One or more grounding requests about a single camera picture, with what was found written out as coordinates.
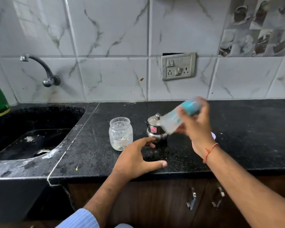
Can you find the person's right hand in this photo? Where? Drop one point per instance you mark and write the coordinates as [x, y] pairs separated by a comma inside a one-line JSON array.
[[199, 132]]

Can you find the person's left hand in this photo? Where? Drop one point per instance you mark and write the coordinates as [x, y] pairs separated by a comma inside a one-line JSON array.
[[130, 161]]

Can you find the person's right thumb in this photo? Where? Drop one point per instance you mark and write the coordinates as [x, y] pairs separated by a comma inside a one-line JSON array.
[[183, 116]]

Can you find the person's left thumb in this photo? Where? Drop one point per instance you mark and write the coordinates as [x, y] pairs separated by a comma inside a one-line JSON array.
[[155, 165]]

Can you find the clear bottle with blue cap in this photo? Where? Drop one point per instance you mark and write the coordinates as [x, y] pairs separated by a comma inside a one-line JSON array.
[[173, 119]]

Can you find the person's left forearm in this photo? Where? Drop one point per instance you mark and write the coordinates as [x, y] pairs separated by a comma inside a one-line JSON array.
[[104, 194]]

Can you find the person's right forearm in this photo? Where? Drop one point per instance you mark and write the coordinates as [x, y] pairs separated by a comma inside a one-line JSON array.
[[247, 192]]

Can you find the small steel pot with lid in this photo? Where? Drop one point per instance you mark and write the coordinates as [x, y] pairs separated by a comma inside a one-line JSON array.
[[155, 130]]

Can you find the white round lid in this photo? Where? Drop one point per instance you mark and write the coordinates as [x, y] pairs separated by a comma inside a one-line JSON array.
[[213, 135]]

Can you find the brown wooden cabinet door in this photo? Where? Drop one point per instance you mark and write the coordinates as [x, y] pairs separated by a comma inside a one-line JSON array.
[[209, 216], [152, 201]]

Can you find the paper scrap inside jar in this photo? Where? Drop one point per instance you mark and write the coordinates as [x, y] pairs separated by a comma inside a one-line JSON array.
[[122, 142]]

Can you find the red thread wrist band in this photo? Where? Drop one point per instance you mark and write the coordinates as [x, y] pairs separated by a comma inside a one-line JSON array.
[[207, 151]]

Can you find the clear plastic jar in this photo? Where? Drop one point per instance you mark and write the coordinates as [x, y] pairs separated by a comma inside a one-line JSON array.
[[120, 134]]

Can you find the blue striped shirt sleeve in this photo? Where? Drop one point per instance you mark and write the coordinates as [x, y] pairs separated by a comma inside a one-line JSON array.
[[80, 219]]

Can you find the black stone sink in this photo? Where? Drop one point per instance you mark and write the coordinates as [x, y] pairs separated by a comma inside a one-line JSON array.
[[30, 135]]

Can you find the green dish soap bottle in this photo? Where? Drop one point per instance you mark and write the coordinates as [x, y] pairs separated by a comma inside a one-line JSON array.
[[0, 102]]

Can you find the grey wall switch socket panel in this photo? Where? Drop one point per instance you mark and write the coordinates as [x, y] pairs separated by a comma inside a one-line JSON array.
[[178, 66]]

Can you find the metal wall faucet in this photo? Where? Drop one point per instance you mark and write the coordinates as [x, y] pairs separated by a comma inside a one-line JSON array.
[[46, 71]]

